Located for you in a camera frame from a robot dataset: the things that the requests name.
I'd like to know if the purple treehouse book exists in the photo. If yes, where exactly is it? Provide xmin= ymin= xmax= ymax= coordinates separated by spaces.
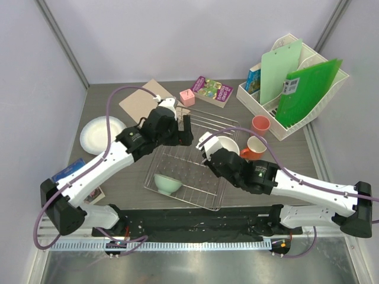
xmin=190 ymin=76 xmax=233 ymax=108

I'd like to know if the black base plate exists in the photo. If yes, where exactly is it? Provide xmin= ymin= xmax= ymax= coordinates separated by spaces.
xmin=106 ymin=205 xmax=303 ymax=243

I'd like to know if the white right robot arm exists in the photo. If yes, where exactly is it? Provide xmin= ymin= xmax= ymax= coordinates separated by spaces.
xmin=202 ymin=147 xmax=372 ymax=238

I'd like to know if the orange bowl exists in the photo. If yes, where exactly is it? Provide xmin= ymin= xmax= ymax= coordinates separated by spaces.
xmin=218 ymin=136 xmax=240 ymax=155

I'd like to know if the light green clipboard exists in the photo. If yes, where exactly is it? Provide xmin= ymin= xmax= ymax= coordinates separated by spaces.
xmin=259 ymin=39 xmax=303 ymax=105

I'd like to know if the beige cutting board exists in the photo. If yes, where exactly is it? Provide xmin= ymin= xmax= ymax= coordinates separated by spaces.
xmin=119 ymin=79 xmax=172 ymax=122

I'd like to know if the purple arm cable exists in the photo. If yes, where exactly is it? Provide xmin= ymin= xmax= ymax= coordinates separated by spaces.
xmin=33 ymin=85 xmax=162 ymax=257
xmin=204 ymin=127 xmax=379 ymax=259

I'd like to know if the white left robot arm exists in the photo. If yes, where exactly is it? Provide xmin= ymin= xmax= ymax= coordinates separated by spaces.
xmin=40 ymin=106 xmax=194 ymax=235

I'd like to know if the Jane Eyre book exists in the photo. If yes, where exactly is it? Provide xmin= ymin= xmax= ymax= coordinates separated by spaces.
xmin=52 ymin=158 xmax=106 ymax=205

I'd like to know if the bright green folder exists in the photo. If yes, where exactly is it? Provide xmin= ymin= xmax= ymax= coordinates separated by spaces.
xmin=275 ymin=59 xmax=342 ymax=128

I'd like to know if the pink plastic cup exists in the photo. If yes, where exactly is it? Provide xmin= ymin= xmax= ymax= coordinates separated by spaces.
xmin=250 ymin=115 xmax=271 ymax=137

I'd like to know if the pink cube power adapter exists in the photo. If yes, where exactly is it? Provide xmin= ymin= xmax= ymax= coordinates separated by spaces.
xmin=179 ymin=89 xmax=195 ymax=108

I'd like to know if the perforated aluminium rail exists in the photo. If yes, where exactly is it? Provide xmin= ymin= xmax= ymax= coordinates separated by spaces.
xmin=50 ymin=238 xmax=272 ymax=251

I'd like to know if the mint green bowl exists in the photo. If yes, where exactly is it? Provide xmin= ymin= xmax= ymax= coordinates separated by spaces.
xmin=154 ymin=174 xmax=182 ymax=195

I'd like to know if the metal wire dish rack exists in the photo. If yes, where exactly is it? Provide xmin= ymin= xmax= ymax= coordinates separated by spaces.
xmin=144 ymin=107 xmax=240 ymax=211

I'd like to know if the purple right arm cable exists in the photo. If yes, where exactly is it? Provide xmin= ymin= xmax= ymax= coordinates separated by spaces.
xmin=204 ymin=127 xmax=379 ymax=259

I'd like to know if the orange mug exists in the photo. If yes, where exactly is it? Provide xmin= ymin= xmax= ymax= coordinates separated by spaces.
xmin=240 ymin=136 xmax=267 ymax=160

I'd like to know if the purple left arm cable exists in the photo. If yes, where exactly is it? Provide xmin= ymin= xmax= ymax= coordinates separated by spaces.
xmin=33 ymin=85 xmax=162 ymax=257

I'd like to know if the blue book in organizer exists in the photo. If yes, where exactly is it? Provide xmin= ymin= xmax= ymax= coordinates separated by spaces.
xmin=245 ymin=66 xmax=261 ymax=94

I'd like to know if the white plastic file organizer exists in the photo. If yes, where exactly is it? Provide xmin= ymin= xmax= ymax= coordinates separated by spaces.
xmin=236 ymin=34 xmax=348 ymax=141

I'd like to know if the white ceramic plate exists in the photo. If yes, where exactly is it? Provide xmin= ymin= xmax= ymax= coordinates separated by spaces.
xmin=79 ymin=116 xmax=126 ymax=156

